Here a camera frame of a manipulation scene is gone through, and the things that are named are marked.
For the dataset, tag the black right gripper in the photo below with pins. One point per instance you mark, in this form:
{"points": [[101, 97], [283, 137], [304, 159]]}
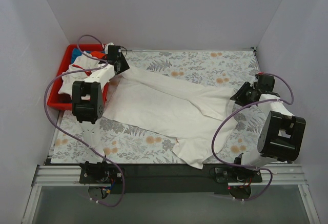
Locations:
{"points": [[241, 96]]}

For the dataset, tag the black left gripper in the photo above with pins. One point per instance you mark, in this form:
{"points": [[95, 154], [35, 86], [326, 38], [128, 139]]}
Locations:
{"points": [[121, 63]]}

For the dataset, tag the white t-shirt with black print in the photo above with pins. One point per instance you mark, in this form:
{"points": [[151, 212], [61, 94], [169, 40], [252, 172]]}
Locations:
{"points": [[188, 112]]}

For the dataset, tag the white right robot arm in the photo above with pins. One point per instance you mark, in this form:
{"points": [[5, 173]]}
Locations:
{"points": [[281, 136]]}

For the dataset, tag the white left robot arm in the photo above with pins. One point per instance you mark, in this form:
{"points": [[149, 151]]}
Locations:
{"points": [[88, 107]]}

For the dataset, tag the floral patterned table mat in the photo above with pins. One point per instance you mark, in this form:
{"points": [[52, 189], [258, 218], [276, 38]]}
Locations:
{"points": [[132, 145]]}

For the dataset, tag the white t-shirt red trim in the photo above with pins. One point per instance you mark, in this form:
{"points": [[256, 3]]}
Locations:
{"points": [[81, 63]]}

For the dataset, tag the red plastic bin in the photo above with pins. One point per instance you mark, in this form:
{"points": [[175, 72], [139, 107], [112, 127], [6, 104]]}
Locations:
{"points": [[63, 101]]}

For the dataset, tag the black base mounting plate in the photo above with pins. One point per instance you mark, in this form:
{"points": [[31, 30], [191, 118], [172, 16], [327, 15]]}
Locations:
{"points": [[165, 178]]}

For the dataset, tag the aluminium frame rail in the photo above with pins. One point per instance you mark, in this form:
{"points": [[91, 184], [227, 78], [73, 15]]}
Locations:
{"points": [[283, 174]]}

